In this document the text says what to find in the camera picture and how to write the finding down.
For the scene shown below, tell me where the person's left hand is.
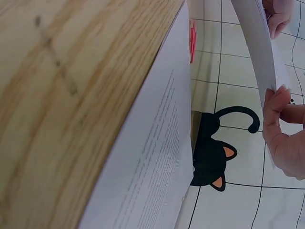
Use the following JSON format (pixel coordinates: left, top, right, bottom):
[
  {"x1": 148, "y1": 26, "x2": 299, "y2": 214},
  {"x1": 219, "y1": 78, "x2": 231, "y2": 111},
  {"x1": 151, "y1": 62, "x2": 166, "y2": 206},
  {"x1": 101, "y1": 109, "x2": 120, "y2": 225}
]
[{"x1": 264, "y1": 0, "x2": 293, "y2": 40}]

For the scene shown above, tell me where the person's right hand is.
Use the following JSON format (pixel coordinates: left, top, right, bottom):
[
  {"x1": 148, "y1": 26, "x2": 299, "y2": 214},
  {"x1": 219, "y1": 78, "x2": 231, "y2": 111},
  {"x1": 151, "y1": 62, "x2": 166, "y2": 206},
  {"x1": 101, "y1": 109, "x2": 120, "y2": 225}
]
[{"x1": 263, "y1": 85, "x2": 305, "y2": 181}]

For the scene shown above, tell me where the white paper stack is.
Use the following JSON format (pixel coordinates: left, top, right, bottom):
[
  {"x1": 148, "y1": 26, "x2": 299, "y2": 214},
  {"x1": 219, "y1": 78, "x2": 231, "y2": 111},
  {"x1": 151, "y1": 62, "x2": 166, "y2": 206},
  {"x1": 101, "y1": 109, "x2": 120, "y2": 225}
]
[{"x1": 230, "y1": 0, "x2": 292, "y2": 170}]

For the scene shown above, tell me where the pink sticky notes pad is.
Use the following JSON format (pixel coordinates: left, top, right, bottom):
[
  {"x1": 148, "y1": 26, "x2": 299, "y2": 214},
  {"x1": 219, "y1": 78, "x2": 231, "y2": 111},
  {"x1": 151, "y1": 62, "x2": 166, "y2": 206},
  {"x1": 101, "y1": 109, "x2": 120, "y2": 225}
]
[{"x1": 189, "y1": 19, "x2": 198, "y2": 63}]

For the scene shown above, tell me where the white printed paper sheet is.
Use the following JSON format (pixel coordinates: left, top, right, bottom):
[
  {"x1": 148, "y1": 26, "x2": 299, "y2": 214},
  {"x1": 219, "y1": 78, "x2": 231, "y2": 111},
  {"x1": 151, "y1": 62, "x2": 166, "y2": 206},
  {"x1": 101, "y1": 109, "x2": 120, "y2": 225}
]
[{"x1": 78, "y1": 0, "x2": 194, "y2": 229}]

